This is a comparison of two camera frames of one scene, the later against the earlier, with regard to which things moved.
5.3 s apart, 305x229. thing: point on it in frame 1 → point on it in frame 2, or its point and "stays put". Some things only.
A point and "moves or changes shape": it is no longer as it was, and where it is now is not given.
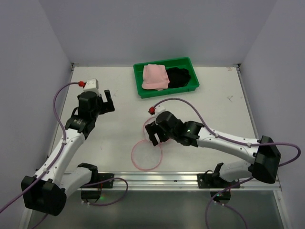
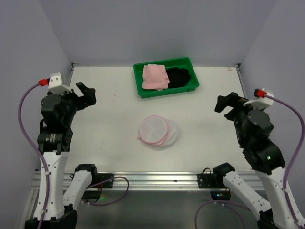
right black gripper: [155, 130] → [233, 109]
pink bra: [155, 77] stays put
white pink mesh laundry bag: [145, 155] moves or changes shape
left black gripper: [105, 104] → [77, 99]
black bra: [177, 77] stays put
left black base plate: [96, 177] stays put
